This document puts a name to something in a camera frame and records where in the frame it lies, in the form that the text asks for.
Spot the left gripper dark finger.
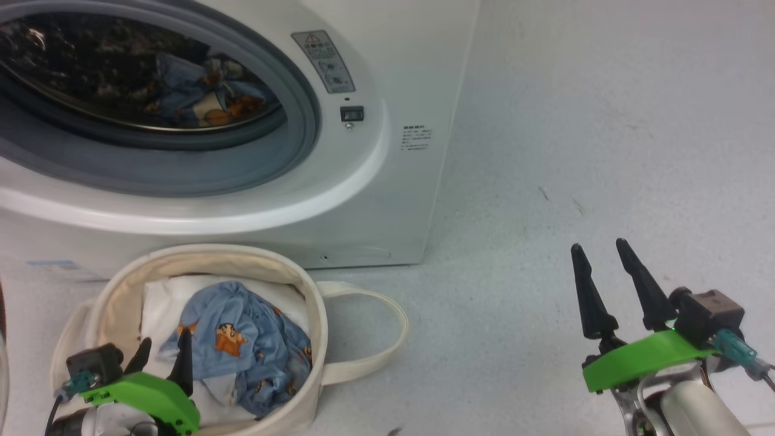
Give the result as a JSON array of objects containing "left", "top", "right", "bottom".
[
  {"left": 124, "top": 338, "right": 152, "bottom": 375},
  {"left": 167, "top": 329, "right": 194, "bottom": 397}
]

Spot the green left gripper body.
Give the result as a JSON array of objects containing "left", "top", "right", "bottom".
[{"left": 79, "top": 371, "right": 202, "bottom": 435}]

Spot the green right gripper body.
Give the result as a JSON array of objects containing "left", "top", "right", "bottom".
[{"left": 582, "top": 330, "right": 721, "bottom": 393}]

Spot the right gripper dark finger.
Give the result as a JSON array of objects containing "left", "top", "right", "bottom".
[
  {"left": 615, "top": 238, "right": 678, "bottom": 332},
  {"left": 570, "top": 243, "right": 621, "bottom": 352}
]

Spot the blue cartoon print garment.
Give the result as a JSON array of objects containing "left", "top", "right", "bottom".
[{"left": 159, "top": 282, "right": 314, "bottom": 418}]

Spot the pale blue cream patch garment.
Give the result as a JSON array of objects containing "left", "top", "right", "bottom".
[{"left": 145, "top": 51, "right": 282, "bottom": 129}]

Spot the cream canvas laundry basket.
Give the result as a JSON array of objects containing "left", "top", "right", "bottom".
[{"left": 50, "top": 244, "right": 409, "bottom": 436}]

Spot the grey rubber door seal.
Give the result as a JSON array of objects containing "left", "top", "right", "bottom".
[{"left": 0, "top": 0, "right": 320, "bottom": 197}]

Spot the white front-load washing machine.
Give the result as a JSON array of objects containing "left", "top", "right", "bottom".
[{"left": 0, "top": 0, "right": 482, "bottom": 282}]

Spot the white cloth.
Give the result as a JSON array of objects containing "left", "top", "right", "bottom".
[{"left": 140, "top": 276, "right": 309, "bottom": 428}]

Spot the blue energy label sticker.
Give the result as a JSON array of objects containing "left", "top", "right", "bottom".
[{"left": 25, "top": 260, "right": 79, "bottom": 282}]

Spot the steel washer drum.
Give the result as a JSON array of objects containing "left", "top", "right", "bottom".
[{"left": 0, "top": 12, "right": 285, "bottom": 134}]

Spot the grey warning sticker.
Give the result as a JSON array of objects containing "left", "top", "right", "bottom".
[{"left": 291, "top": 30, "right": 356, "bottom": 94}]

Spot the left teal plug black cable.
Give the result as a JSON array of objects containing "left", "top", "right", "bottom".
[{"left": 45, "top": 371, "right": 97, "bottom": 436}]

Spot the teal plug black cable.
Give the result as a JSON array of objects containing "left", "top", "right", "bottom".
[
  {"left": 713, "top": 330, "right": 775, "bottom": 388},
  {"left": 45, "top": 371, "right": 97, "bottom": 436}
]

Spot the right teal plug black cable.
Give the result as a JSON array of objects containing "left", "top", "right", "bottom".
[{"left": 713, "top": 330, "right": 775, "bottom": 388}]

